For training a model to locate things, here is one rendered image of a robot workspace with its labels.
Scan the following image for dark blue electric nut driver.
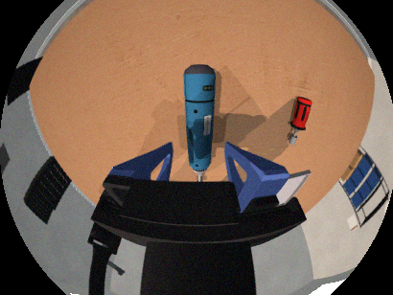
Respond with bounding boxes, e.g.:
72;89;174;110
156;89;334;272
183;64;216;182

